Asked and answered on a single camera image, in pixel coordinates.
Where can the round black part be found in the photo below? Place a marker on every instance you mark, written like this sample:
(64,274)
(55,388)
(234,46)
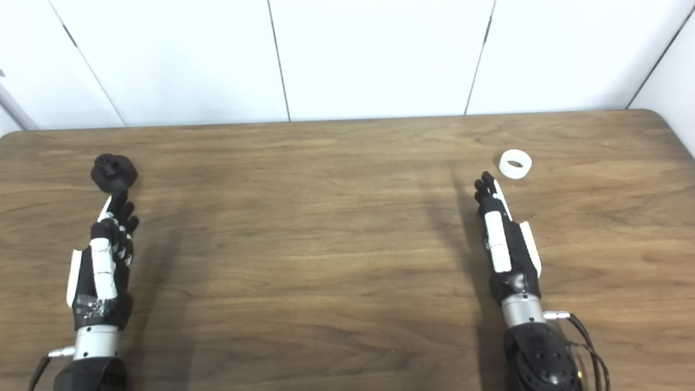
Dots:
(113,172)

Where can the gray wall corner pole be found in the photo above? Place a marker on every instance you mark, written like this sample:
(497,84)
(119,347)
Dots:
(16,111)

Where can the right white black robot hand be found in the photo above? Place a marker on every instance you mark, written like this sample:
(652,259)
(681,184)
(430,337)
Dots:
(510,255)

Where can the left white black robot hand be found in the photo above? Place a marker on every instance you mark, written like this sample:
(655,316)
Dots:
(103,260)

